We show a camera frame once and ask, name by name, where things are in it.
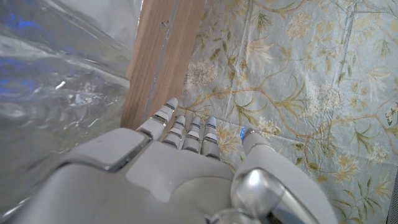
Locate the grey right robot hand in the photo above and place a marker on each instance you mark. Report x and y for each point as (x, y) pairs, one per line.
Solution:
(161, 174)

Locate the aluminum foil sheet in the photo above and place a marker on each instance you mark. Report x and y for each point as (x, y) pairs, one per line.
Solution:
(46, 77)

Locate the floral printed backdrop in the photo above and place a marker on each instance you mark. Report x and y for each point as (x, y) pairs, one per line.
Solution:
(311, 62)

